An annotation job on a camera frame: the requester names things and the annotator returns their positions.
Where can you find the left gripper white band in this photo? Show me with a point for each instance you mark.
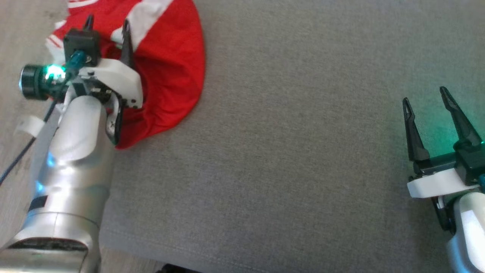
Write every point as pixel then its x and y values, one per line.
pixel 117 81

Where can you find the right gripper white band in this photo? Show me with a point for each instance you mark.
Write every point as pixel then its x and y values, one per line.
pixel 439 184

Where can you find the red jersey with white trim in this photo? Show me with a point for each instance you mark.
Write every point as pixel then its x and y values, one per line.
pixel 170 57

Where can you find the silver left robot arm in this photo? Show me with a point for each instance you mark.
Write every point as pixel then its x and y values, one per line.
pixel 72 170

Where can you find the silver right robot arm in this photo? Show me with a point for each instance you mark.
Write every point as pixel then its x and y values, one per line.
pixel 470 235

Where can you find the grey sofa seat cushion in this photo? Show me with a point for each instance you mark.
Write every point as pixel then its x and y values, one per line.
pixel 284 132

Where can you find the black cylindrical camera green light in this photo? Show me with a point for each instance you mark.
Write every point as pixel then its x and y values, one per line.
pixel 32 82

